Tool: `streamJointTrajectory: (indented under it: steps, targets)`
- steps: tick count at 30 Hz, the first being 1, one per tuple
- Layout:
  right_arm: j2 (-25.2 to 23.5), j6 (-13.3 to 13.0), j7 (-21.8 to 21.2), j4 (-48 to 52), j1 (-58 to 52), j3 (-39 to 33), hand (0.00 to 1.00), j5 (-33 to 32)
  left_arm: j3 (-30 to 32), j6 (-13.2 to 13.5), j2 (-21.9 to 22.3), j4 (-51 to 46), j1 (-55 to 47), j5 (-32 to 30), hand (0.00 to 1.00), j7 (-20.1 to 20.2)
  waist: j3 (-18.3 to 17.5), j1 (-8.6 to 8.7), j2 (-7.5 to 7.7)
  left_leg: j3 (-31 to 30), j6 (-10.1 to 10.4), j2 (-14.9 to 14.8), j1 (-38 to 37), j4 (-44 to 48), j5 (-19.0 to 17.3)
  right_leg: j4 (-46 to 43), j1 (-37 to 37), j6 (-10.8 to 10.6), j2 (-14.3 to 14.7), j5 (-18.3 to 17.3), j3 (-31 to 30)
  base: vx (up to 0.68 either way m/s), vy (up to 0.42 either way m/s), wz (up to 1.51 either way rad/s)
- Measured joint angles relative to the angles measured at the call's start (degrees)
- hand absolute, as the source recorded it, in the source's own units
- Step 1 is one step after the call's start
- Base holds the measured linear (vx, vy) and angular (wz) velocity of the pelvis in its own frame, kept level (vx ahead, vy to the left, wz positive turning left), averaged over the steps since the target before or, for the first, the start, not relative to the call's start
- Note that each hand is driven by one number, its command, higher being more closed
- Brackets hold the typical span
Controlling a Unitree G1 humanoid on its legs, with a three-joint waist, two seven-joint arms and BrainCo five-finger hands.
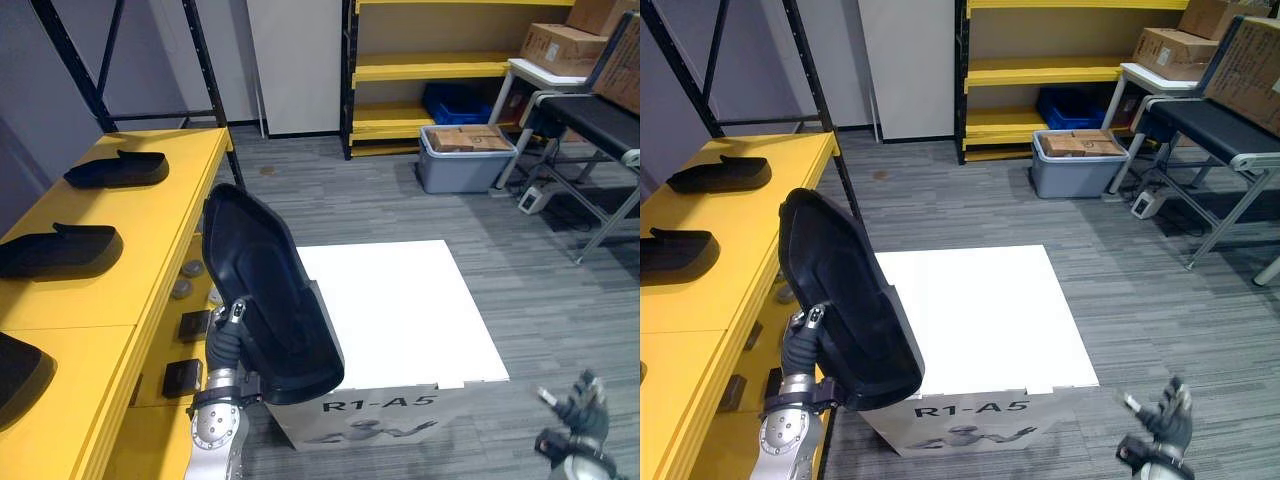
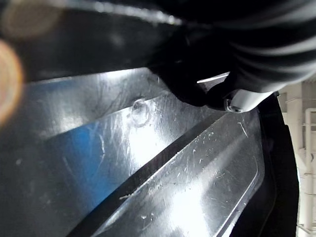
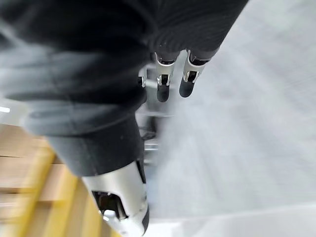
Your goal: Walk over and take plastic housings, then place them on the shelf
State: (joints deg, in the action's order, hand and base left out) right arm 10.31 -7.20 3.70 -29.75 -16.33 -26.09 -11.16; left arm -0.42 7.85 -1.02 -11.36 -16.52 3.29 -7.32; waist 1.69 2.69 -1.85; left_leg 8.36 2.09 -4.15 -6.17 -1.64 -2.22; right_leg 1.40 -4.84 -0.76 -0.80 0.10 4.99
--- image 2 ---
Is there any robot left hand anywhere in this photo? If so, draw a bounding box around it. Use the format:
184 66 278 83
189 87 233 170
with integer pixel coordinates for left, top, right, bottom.
147 0 316 113

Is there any black plastic housing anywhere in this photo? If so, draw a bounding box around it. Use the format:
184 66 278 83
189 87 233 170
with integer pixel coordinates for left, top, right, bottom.
0 0 300 237

